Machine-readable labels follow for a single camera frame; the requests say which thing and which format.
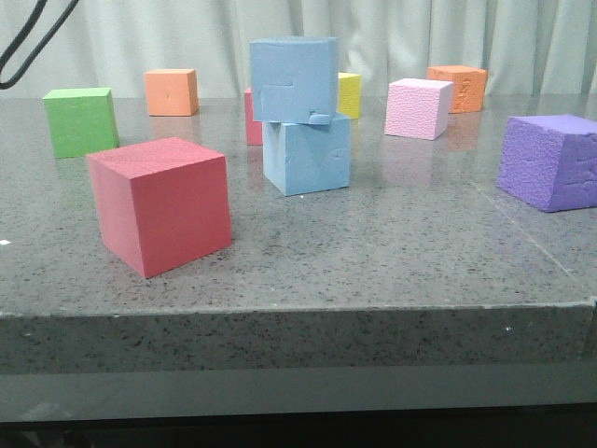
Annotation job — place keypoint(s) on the yellow foam cube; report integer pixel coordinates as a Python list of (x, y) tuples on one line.
[(349, 94)]

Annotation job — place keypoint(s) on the small red foam cube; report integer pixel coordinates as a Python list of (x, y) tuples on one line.
[(253, 127)]

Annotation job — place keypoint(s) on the orange foam cube left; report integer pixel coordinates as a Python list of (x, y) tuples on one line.
[(171, 92)]

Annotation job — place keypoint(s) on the large red foam cube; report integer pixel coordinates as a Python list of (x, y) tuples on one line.
[(161, 203)]

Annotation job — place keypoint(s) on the grey curtain backdrop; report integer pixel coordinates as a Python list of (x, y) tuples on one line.
[(528, 47)]

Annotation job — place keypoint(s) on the green foam cube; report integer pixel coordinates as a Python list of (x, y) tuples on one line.
[(81, 121)]

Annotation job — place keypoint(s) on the light blue cube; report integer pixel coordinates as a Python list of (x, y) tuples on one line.
[(302, 158), (295, 79)]

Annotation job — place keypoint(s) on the purple foam cube right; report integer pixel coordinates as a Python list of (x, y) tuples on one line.
[(549, 162)]

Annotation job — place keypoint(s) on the orange foam cube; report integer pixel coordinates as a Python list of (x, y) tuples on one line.
[(468, 85), (171, 92)]

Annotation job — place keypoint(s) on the pink foam cube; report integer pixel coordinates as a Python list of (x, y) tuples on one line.
[(418, 108)]

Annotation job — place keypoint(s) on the orange foam cube right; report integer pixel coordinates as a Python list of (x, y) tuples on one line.
[(468, 85)]

